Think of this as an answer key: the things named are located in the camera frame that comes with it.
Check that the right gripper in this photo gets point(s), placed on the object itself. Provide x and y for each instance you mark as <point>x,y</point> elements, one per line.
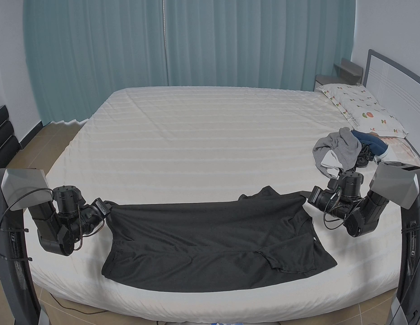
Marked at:
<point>318,200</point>

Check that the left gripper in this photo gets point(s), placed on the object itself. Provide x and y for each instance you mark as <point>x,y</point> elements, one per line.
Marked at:
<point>96,212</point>

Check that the black T-shirt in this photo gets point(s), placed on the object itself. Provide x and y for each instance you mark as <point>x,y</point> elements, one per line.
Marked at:
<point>213,235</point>

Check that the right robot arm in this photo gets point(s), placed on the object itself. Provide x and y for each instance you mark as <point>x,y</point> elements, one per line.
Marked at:
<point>396,185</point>

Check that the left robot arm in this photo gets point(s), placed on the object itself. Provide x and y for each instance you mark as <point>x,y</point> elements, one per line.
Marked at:
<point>24,185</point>

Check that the pile of clothes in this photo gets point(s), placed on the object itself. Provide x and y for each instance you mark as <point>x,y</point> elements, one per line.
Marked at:
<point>343,147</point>

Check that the bed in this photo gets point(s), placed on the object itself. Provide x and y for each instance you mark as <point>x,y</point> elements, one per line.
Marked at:
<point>196,130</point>

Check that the white printed pillow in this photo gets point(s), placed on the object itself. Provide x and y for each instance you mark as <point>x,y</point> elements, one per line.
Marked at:
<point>362,108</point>

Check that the black chest of drawers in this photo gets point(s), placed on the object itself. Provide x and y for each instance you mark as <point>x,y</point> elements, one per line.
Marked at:
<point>3,134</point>

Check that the grey bedside table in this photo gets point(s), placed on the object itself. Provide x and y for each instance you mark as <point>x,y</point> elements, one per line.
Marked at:
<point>347,68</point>

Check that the blue-green curtain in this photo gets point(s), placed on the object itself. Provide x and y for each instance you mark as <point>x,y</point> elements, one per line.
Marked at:
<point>98,46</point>
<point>254,32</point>

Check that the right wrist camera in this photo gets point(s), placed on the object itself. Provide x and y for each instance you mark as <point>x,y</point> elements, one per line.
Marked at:
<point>333,184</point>

